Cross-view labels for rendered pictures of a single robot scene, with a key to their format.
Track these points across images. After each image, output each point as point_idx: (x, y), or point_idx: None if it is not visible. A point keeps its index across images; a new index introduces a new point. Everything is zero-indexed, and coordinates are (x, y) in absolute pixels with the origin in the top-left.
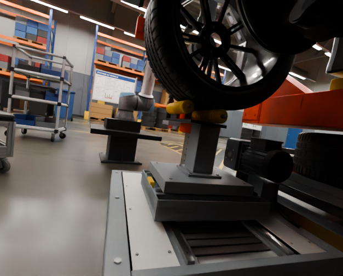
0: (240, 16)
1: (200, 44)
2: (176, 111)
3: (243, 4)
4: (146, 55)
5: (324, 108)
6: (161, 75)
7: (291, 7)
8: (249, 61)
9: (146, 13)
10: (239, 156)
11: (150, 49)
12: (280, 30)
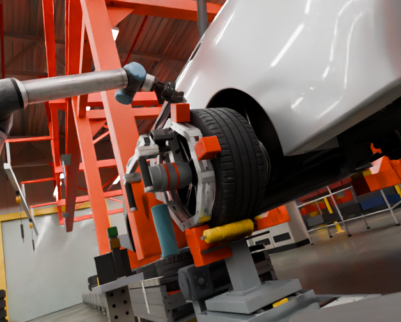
0: (267, 172)
1: None
2: (238, 232)
3: (273, 168)
4: (228, 176)
5: None
6: (245, 197)
7: (273, 174)
8: (181, 190)
9: (63, 84)
10: (210, 278)
11: (247, 174)
12: None
